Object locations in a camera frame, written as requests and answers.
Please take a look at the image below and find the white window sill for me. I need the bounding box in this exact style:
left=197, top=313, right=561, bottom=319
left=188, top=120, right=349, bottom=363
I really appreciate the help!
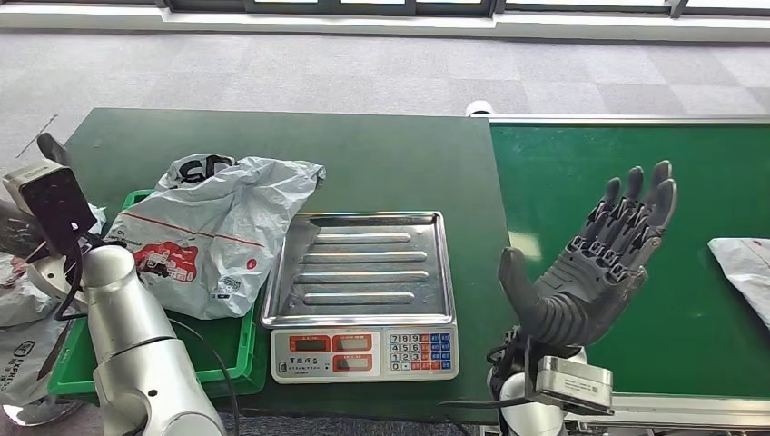
left=0, top=3, right=770, bottom=45

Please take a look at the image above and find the green conveyor belt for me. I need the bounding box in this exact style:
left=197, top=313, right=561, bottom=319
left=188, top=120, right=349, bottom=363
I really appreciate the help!
left=487, top=114, right=770, bottom=436

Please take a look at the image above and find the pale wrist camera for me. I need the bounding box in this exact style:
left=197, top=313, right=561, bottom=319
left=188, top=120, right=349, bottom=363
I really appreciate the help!
left=2, top=158, right=99, bottom=256
left=534, top=354, right=616, bottom=418

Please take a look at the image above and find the electronic scale with steel tray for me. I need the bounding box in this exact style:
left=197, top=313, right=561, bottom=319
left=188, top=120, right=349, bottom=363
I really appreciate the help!
left=260, top=210, right=462, bottom=385

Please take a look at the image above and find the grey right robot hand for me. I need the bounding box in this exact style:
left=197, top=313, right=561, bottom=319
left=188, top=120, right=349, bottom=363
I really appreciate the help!
left=497, top=159, right=679, bottom=351

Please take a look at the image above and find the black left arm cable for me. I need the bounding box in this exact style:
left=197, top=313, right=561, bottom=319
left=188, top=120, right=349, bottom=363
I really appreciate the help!
left=167, top=317, right=242, bottom=436

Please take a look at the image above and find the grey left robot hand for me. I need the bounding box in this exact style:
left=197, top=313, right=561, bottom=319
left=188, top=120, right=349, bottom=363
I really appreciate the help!
left=0, top=132, right=72, bottom=261

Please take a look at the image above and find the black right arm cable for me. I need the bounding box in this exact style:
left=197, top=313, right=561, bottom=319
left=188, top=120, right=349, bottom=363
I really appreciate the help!
left=439, top=335, right=538, bottom=412

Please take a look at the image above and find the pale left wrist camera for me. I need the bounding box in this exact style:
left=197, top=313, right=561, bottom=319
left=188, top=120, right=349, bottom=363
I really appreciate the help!
left=2, top=158, right=99, bottom=256

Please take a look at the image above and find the white parcel with black logo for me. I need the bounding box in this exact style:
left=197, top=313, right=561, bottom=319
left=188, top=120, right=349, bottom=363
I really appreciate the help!
left=103, top=153, right=327, bottom=322

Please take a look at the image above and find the green plastic crate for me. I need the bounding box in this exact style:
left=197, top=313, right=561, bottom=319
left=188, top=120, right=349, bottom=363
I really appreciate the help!
left=46, top=188, right=270, bottom=400

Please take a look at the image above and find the white parcel on conveyor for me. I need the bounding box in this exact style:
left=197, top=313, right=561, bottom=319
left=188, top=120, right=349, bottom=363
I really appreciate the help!
left=707, top=236, right=770, bottom=331

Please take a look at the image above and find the round metal base plate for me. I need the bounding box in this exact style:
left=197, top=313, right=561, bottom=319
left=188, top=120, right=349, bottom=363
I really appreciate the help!
left=2, top=399, right=84, bottom=429

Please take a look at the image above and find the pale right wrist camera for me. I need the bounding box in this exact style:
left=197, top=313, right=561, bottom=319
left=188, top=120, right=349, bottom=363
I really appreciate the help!
left=534, top=354, right=616, bottom=418

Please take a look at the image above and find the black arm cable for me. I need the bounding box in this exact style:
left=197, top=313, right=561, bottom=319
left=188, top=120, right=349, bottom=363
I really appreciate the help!
left=439, top=335, right=538, bottom=412
left=167, top=317, right=242, bottom=436

